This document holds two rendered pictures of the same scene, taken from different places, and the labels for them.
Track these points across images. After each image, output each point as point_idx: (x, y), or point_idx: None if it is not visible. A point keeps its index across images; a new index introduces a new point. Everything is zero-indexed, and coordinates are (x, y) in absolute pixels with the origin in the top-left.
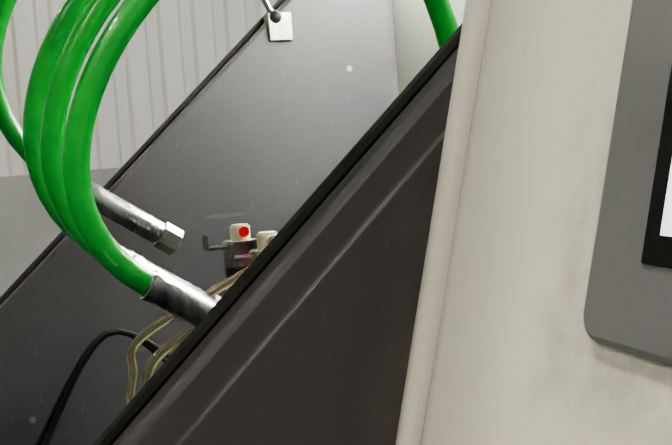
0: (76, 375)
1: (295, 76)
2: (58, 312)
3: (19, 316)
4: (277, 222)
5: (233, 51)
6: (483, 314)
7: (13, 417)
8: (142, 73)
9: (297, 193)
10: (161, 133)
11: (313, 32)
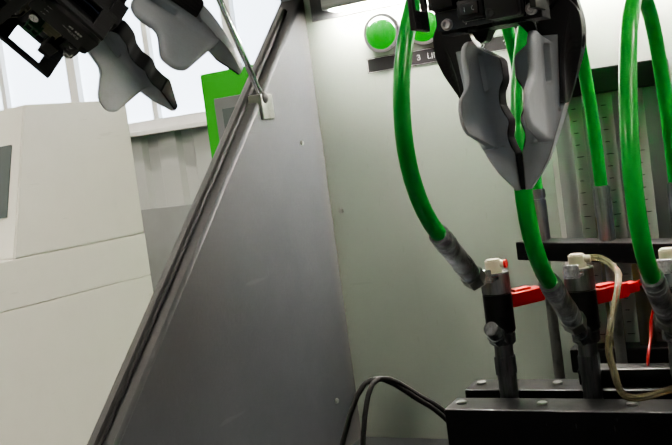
0: (366, 426)
1: (277, 150)
2: (169, 401)
3: (145, 413)
4: (281, 282)
5: (234, 129)
6: None
7: None
8: None
9: (288, 254)
10: (206, 208)
11: (281, 111)
